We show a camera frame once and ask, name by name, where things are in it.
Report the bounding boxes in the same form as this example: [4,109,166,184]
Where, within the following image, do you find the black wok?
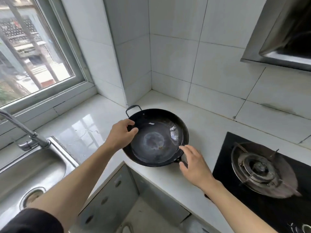
[122,105,190,168]

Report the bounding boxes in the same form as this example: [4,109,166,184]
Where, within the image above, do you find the stove burner with pan support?
[231,142,302,199]

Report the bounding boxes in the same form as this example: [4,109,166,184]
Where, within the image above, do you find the stainless steel sink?
[0,136,79,233]

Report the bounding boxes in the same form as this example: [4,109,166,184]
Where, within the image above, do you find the person's right hand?
[179,145,217,190]

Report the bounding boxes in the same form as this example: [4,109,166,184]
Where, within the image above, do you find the white framed window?
[0,0,98,117]

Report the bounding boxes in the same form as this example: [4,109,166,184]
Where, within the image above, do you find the steel and black range hood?
[240,0,311,72]

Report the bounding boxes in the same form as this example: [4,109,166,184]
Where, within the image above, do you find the person's right forearm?
[201,181,277,233]

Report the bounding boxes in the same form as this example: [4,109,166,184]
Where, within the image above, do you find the black glass gas stove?
[205,131,311,233]

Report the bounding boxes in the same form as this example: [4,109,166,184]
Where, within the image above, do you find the window security bars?
[0,0,61,95]

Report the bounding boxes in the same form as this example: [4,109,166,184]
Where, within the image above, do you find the chrome faucet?
[0,109,51,151]

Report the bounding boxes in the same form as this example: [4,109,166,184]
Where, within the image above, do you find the black shirt sleeve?
[0,208,64,233]

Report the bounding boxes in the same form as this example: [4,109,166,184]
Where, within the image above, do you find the person's left hand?
[104,118,139,153]

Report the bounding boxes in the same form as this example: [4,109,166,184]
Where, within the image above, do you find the person's left forearm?
[27,144,117,233]

